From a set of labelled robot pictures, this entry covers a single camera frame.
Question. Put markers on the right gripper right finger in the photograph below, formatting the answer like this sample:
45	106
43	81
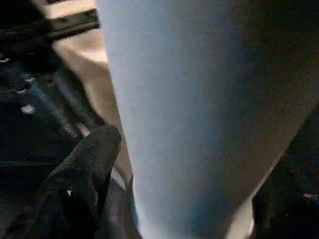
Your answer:
286	219

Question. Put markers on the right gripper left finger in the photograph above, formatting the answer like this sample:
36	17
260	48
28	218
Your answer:
79	186

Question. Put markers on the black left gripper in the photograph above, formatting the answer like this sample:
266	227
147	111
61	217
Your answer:
30	99

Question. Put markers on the white plastic table top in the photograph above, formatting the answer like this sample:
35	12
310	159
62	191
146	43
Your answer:
87	49

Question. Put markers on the white plastic table leg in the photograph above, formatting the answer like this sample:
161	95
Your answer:
187	99

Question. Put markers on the black work mat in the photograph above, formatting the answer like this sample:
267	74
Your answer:
304	154

